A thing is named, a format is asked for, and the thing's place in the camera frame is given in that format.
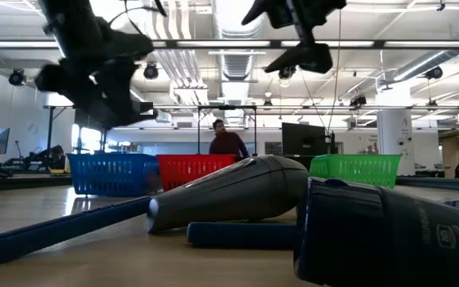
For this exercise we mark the dark blue disposable razor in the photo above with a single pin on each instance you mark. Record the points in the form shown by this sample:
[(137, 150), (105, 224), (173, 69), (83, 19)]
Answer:
[(241, 235), (54, 231)]

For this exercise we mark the black metal table frame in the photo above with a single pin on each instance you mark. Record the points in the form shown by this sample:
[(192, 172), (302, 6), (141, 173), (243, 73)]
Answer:
[(14, 183)]

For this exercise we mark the green plastic basket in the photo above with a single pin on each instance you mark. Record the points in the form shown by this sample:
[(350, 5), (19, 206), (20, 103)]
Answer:
[(353, 169)]

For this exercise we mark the person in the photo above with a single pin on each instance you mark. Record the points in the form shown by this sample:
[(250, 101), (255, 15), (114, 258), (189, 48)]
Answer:
[(227, 145)]

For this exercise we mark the black overhead rig beam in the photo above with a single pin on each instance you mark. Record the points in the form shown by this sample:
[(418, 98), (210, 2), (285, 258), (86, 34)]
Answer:
[(379, 44)]

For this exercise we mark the blue plastic basket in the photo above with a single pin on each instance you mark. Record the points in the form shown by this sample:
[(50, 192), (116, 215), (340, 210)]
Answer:
[(110, 173)]

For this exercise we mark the red plastic basket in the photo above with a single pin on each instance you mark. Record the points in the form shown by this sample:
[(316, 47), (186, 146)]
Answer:
[(189, 169)]

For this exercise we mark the white round pillar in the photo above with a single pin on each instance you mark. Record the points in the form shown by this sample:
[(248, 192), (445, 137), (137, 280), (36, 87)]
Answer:
[(395, 139)]

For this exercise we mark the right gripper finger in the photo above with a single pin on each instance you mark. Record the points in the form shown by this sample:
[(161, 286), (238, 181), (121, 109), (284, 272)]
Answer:
[(305, 57), (293, 12)]

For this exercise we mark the silver ventilation duct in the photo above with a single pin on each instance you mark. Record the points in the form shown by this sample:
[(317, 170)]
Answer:
[(237, 64)]

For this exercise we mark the black computer monitor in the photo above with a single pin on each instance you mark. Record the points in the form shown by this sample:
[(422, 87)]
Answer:
[(303, 139)]

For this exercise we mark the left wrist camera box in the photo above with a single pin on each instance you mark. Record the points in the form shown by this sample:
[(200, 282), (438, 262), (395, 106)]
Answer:
[(132, 45)]

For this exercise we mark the black background robot arm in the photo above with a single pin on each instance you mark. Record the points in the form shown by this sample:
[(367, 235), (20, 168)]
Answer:
[(54, 157)]

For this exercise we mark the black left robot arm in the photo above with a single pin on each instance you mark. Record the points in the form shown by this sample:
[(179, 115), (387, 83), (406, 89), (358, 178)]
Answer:
[(74, 24)]

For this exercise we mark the black background workstation frame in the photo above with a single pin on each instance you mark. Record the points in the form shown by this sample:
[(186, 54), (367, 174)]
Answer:
[(229, 107)]

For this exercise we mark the black ceiling spotlight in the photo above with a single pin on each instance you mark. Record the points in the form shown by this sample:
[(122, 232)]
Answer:
[(358, 100), (434, 72), (286, 75), (17, 77), (151, 71)]

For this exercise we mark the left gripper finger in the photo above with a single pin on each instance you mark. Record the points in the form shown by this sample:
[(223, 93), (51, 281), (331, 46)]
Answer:
[(134, 113), (94, 111)]

